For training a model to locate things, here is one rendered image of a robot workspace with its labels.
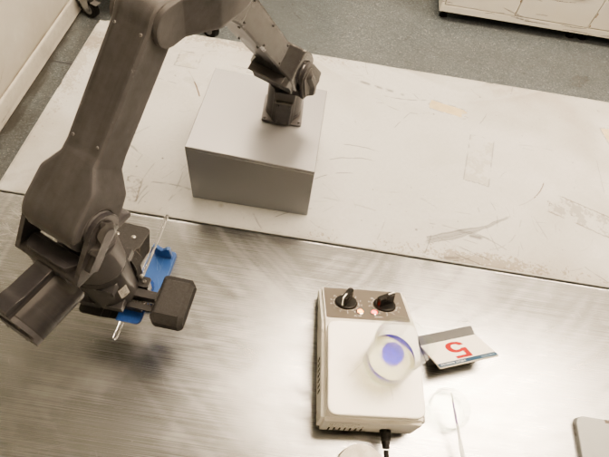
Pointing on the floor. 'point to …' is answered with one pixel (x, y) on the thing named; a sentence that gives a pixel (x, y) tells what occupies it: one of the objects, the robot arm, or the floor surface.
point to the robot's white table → (382, 163)
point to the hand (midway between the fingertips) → (123, 306)
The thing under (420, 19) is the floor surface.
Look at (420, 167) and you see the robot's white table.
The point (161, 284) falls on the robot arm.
